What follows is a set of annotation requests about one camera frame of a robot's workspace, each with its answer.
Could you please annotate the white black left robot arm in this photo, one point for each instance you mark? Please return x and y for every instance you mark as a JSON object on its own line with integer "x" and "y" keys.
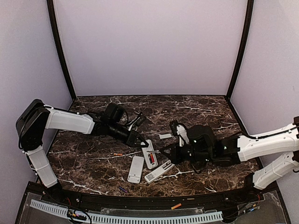
{"x": 39, "y": 117}

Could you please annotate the red battery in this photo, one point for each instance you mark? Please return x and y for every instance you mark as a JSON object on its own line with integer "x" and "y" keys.
{"x": 151, "y": 158}

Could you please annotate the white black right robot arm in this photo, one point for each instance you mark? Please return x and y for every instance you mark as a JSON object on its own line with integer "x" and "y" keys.
{"x": 199, "y": 144}

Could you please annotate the white remote control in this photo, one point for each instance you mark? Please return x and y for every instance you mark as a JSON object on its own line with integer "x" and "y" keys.
{"x": 136, "y": 168}
{"x": 155, "y": 174}
{"x": 146, "y": 155}

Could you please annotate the white slotted cable duct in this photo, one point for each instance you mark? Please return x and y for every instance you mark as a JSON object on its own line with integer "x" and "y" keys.
{"x": 96, "y": 218}

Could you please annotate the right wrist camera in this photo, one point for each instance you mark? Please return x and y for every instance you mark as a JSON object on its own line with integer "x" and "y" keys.
{"x": 180, "y": 130}

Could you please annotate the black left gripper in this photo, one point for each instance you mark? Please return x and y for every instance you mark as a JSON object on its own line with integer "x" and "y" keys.
{"x": 132, "y": 137}

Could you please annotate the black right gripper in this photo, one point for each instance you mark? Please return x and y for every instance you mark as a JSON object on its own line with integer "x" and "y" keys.
{"x": 174, "y": 156}

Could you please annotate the clear handled screwdriver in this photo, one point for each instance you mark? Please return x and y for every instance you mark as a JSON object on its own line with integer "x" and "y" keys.
{"x": 154, "y": 151}

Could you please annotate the black front rail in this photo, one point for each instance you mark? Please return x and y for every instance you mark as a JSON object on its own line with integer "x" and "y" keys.
{"x": 226, "y": 201}

